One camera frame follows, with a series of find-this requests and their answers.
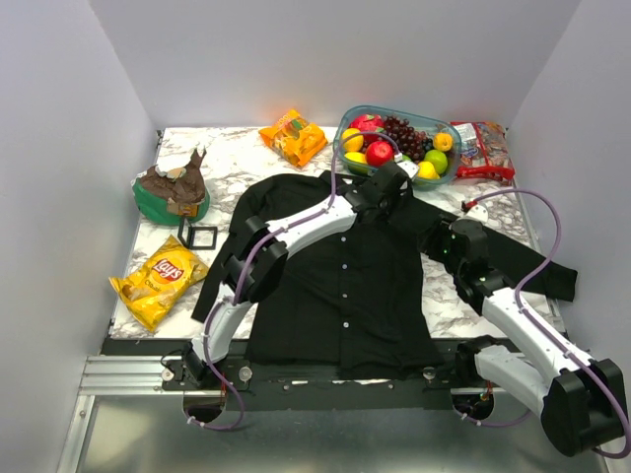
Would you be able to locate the teal plastic fruit container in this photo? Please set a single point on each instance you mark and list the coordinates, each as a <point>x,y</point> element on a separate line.
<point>430,125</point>

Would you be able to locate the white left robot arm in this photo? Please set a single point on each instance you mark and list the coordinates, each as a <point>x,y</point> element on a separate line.
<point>252,271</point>

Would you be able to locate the red dragon fruit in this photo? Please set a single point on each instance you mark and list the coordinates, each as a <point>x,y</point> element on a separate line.
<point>370,123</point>

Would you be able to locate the black button-up shirt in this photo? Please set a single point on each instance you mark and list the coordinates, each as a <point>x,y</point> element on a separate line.
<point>354,300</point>

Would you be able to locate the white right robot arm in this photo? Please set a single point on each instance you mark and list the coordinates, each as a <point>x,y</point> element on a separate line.
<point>579,401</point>

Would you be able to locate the yellow lemon left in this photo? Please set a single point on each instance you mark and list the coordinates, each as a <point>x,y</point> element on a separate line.
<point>352,140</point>

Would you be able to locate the green brown crumpled bag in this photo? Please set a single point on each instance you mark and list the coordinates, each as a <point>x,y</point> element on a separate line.
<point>164,194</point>

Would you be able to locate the yellow-orange peach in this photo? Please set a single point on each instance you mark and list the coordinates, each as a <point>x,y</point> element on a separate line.
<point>443,141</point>

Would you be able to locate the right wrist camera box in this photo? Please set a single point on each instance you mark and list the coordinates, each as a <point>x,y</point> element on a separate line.
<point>476,211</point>

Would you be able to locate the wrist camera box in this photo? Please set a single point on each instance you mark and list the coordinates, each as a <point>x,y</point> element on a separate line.
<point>476,211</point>
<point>410,168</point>

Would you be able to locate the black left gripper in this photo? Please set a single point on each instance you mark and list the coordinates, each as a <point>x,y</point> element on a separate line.
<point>395,201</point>

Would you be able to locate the dark red grape bunch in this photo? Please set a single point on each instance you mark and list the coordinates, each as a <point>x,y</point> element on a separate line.
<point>412,143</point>

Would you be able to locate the red apple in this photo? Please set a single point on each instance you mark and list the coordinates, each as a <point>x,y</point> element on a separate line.
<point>379,153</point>

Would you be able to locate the orange snack packet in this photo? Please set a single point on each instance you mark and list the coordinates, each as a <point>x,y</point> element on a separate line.
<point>294,138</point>

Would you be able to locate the yellow lemon front right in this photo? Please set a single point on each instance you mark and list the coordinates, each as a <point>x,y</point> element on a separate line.
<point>426,170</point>

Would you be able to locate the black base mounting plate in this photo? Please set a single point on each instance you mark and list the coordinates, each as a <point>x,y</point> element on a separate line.
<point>304,388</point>

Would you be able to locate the yellow Lays chips bag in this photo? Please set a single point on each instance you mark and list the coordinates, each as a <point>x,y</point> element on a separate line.
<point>150,292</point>

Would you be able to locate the black brooch display case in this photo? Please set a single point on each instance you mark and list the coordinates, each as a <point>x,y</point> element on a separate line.
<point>196,237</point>

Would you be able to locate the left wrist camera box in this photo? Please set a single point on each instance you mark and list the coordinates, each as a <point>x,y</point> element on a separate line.
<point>410,168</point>

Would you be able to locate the green apple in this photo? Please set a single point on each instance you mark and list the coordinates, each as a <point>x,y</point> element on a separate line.
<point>438,159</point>

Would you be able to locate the small yellow lemon front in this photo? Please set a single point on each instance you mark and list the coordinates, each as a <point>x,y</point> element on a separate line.
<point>356,157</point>

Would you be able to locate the aluminium rail frame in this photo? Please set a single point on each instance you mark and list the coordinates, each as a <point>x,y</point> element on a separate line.
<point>124,421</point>

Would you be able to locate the red candy bag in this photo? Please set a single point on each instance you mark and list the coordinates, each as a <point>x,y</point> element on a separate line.
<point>484,151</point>

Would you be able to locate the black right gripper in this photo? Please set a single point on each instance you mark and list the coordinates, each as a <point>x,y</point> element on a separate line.
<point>433,236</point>

